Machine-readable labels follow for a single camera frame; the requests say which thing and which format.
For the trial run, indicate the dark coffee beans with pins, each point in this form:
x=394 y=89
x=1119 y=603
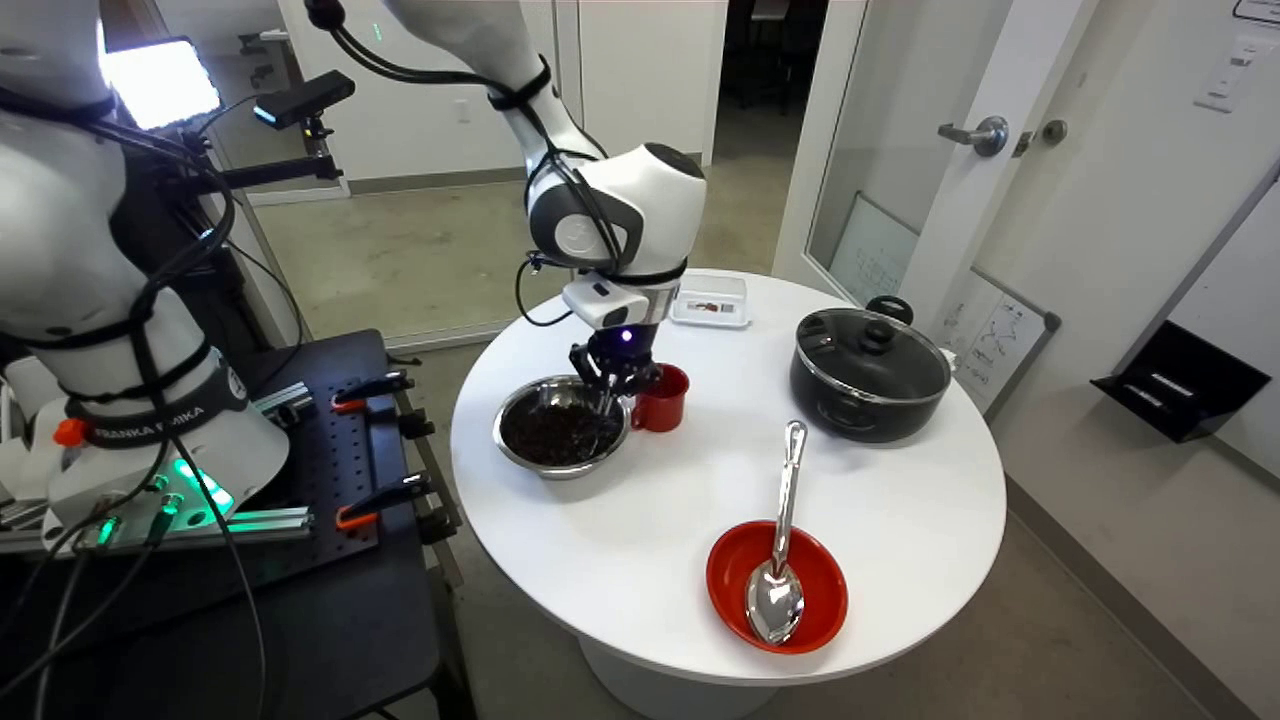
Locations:
x=549 y=429

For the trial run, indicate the black pot with lid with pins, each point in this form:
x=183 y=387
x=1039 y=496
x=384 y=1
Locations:
x=866 y=382

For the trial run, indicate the bright light panel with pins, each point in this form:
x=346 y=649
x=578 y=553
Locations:
x=163 y=83

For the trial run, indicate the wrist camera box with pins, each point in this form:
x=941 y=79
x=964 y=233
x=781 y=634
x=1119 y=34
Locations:
x=604 y=302

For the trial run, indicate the white wall sign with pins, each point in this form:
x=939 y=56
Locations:
x=1262 y=10

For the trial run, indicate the white door with glass panel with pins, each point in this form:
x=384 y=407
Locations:
x=906 y=83

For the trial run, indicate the red enamel mug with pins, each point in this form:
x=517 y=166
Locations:
x=660 y=407

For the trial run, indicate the black wall file tray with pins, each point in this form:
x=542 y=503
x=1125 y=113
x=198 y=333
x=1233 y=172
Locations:
x=1182 y=382

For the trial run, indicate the dark bowl with food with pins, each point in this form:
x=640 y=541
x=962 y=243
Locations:
x=506 y=451

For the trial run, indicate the small leaning whiteboard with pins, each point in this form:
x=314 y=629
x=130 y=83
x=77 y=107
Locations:
x=993 y=341

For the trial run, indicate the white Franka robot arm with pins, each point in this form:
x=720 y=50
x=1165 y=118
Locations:
x=624 y=203

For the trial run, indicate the black perforated cart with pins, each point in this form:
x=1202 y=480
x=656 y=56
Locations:
x=334 y=624

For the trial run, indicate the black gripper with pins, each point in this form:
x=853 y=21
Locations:
x=616 y=346

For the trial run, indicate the large silver serving spoon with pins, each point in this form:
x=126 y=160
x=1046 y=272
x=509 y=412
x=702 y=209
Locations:
x=779 y=592

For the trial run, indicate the black camera on stand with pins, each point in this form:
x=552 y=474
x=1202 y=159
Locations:
x=307 y=98

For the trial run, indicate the clear plastic container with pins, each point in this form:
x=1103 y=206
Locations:
x=708 y=306

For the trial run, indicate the green lit aluminium rail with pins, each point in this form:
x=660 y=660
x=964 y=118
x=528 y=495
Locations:
x=254 y=523

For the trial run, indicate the red plate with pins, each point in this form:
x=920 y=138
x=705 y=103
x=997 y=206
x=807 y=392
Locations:
x=821 y=592

